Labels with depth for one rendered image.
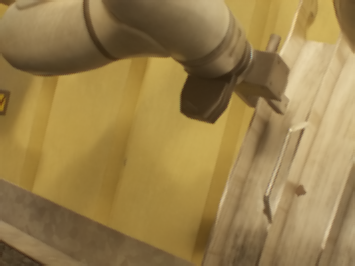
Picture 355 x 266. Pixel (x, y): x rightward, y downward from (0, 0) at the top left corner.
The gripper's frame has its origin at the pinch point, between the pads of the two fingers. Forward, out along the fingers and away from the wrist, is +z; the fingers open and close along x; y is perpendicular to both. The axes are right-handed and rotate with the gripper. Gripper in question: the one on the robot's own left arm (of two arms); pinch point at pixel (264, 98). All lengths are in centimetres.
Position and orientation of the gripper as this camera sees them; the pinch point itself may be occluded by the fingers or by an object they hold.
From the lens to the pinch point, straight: 85.5
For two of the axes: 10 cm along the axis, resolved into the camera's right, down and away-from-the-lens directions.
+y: 3.6, -9.2, 1.4
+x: -8.0, -2.2, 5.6
